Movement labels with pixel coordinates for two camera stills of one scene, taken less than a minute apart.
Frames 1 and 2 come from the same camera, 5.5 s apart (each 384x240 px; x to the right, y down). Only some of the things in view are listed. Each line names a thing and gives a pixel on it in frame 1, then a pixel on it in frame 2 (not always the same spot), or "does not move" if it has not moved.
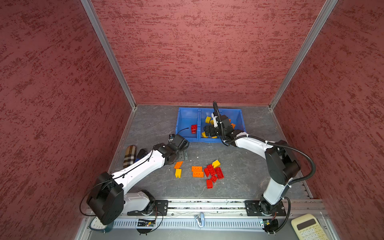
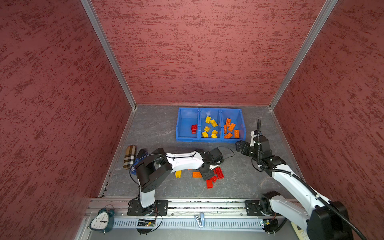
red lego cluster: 215,173 does not move
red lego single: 193,128 does not move
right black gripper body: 215,131 -> 248,150
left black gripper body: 181,156 -> 207,173
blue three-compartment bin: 191,121 does not move
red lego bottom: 209,184 does not move
